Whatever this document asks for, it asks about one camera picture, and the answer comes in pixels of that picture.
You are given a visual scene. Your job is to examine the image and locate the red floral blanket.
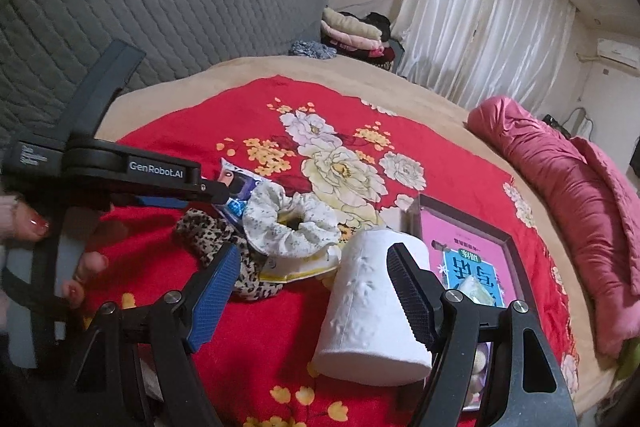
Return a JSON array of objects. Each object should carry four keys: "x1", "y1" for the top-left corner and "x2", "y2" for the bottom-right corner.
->
[{"x1": 82, "y1": 76, "x2": 581, "y2": 427}]

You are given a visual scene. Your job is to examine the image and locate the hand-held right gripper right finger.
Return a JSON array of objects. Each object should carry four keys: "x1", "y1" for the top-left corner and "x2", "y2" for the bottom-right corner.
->
[{"x1": 386, "y1": 243, "x2": 581, "y2": 427}]

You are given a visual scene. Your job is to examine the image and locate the light pink quilted blanket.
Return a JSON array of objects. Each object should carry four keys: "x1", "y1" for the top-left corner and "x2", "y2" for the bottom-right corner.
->
[{"x1": 570, "y1": 137, "x2": 640, "y2": 298}]

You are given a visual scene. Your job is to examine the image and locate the small black object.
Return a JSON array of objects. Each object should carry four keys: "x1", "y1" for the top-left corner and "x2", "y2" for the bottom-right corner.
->
[{"x1": 542, "y1": 114, "x2": 571, "y2": 138}]

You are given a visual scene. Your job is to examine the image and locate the dark red folded garment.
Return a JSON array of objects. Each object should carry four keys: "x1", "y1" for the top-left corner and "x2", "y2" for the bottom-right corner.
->
[{"x1": 345, "y1": 42, "x2": 406, "y2": 75}]

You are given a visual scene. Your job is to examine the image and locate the white toilet paper roll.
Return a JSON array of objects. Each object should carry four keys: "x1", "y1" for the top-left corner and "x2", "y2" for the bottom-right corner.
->
[{"x1": 312, "y1": 228, "x2": 433, "y2": 387}]

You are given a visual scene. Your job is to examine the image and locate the dark pink rolled quilt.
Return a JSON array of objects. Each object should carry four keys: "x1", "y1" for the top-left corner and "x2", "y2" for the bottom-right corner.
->
[{"x1": 467, "y1": 96, "x2": 633, "y2": 358}]

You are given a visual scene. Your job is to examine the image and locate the white wet wipes pack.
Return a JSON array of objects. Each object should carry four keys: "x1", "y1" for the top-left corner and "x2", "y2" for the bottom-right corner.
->
[{"x1": 219, "y1": 158, "x2": 264, "y2": 229}]

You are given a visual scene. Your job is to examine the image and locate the cream folded garment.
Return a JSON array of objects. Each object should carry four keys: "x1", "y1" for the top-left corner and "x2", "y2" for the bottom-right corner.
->
[{"x1": 321, "y1": 8, "x2": 381, "y2": 40}]

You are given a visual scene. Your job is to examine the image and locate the white curtain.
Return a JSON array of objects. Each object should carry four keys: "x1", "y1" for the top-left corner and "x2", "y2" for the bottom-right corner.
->
[{"x1": 395, "y1": 0, "x2": 578, "y2": 112}]

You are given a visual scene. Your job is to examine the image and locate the green cloth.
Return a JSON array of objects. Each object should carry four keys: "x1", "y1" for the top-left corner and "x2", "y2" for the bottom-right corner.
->
[{"x1": 617, "y1": 337, "x2": 640, "y2": 379}]

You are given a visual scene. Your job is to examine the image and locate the white curved cable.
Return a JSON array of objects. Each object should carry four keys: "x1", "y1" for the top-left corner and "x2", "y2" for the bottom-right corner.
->
[{"x1": 570, "y1": 107, "x2": 601, "y2": 140}]

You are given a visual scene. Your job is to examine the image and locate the yellow white tissue pack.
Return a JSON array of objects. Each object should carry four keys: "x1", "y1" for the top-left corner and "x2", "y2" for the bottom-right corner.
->
[{"x1": 259, "y1": 247, "x2": 343, "y2": 283}]

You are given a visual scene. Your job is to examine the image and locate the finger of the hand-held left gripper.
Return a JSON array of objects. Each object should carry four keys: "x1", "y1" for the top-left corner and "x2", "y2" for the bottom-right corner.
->
[
  {"x1": 132, "y1": 179, "x2": 233, "y2": 204},
  {"x1": 135, "y1": 196, "x2": 196, "y2": 210}
]

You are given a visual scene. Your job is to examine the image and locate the white air conditioner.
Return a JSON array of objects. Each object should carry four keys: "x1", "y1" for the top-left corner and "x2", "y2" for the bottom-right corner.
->
[{"x1": 596, "y1": 38, "x2": 640, "y2": 68}]

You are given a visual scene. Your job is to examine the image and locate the leopard print scrunchie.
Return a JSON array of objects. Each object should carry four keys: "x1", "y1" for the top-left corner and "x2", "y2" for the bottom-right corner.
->
[{"x1": 175, "y1": 209, "x2": 283, "y2": 303}]

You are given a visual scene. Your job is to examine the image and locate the person's left hand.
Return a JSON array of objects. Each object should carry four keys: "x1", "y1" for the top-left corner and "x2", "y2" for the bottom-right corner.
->
[{"x1": 0, "y1": 193, "x2": 109, "y2": 309}]

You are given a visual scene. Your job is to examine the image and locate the pink book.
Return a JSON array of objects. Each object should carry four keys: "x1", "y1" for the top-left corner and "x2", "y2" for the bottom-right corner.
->
[{"x1": 400, "y1": 194, "x2": 541, "y2": 413}]

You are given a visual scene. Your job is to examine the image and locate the black garment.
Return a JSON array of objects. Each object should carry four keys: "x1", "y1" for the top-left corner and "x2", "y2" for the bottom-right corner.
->
[{"x1": 361, "y1": 12, "x2": 405, "y2": 42}]

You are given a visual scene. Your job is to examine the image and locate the pink folded garment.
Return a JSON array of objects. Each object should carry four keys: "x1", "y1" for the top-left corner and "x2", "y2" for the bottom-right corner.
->
[{"x1": 322, "y1": 29, "x2": 386, "y2": 51}]

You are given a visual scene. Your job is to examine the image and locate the blue patterned cloth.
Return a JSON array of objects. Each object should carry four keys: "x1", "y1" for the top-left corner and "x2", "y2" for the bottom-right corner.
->
[{"x1": 289, "y1": 39, "x2": 338, "y2": 60}]

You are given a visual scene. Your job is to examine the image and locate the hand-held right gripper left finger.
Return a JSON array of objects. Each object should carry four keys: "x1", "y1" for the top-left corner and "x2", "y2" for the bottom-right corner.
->
[{"x1": 65, "y1": 242, "x2": 242, "y2": 427}]

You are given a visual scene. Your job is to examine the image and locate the white floral scrunchie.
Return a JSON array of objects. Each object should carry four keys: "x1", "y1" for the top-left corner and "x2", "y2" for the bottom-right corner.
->
[{"x1": 242, "y1": 184, "x2": 342, "y2": 259}]

